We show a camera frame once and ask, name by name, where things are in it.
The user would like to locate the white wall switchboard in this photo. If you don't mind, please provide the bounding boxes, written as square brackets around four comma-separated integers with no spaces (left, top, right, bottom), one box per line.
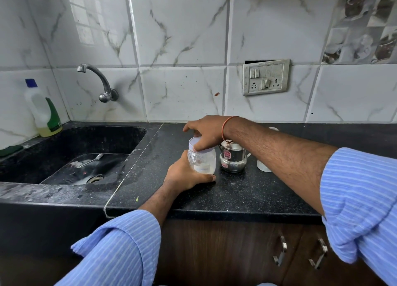
[242,59,290,96]

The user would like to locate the person's left forearm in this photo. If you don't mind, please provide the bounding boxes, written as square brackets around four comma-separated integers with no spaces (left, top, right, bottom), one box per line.
[55,183,175,286]

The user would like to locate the small steel lidded pot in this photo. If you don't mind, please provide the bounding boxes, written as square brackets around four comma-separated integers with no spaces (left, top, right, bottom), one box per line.
[218,139,251,173]

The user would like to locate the dish soap bottle blue cap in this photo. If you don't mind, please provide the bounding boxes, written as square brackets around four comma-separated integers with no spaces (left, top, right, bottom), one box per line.
[24,78,63,137]

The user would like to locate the steel wall tap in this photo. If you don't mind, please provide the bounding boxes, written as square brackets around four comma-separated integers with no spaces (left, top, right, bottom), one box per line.
[77,63,119,103]

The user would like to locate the green scrub sponge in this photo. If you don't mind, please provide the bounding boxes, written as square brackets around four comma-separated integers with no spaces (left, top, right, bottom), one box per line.
[0,144,24,158]

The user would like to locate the white cup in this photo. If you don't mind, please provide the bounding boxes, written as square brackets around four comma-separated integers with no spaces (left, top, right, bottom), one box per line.
[256,127,280,173]

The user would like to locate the black stone sink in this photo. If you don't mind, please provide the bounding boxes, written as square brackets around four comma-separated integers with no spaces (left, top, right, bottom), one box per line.
[0,126,147,186]

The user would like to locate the pale plastic jar lid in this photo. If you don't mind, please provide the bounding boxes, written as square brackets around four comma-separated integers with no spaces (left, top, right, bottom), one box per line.
[188,136,215,153]

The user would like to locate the steel spoon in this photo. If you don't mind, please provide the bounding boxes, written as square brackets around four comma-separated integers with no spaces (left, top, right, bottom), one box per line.
[77,153,105,168]

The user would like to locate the orange thread wristband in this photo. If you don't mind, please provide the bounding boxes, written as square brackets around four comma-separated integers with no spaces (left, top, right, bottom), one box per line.
[221,116,240,142]

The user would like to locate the brown wooden cabinet door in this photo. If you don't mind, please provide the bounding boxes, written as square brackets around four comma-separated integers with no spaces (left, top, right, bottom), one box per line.
[154,218,304,286]
[281,223,388,286]

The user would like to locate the person's right forearm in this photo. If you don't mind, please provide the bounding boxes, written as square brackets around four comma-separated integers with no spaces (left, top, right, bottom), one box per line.
[223,116,397,286]

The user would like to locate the person's right hand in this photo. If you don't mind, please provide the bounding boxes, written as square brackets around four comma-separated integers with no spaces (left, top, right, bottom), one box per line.
[183,115,232,152]

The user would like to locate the person's left hand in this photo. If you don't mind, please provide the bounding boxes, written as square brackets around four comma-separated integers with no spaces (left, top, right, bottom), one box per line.
[163,157,217,194]

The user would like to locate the steel cabinet handle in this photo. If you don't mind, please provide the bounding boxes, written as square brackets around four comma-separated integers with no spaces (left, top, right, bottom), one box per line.
[273,235,288,267]
[308,238,329,270]

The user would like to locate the clear plastic jar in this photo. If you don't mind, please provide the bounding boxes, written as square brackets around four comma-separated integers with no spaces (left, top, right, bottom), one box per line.
[187,146,217,175]

